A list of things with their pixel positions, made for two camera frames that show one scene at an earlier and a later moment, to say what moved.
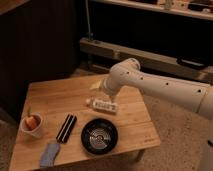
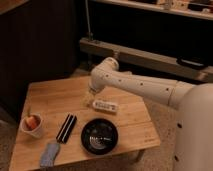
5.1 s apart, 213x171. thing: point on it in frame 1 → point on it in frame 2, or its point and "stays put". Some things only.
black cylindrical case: (66, 129) stays put
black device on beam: (192, 63) stays put
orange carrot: (31, 122) stays put
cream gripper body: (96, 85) → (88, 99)
